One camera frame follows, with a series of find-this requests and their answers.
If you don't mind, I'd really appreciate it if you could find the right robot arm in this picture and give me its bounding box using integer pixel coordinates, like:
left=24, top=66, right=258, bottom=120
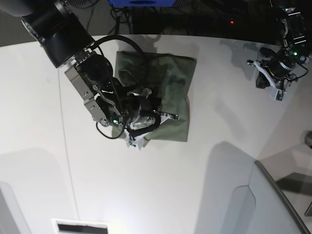
left=0, top=0, right=179, bottom=141

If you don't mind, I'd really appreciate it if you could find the green t-shirt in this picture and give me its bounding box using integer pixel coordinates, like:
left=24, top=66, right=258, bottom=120
left=115, top=51, right=197, bottom=145

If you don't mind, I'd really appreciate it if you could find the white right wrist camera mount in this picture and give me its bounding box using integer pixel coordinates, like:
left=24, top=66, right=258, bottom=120
left=125, top=131, right=147, bottom=151

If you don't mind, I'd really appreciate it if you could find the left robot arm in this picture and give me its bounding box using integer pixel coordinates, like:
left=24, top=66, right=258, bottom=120
left=247, top=0, right=312, bottom=91

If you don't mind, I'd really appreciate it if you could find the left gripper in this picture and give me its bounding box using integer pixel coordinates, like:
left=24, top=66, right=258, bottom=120
left=255, top=47, right=306, bottom=89

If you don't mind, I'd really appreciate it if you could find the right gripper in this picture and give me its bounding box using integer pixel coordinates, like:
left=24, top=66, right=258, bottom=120
left=125, top=88, right=179, bottom=139

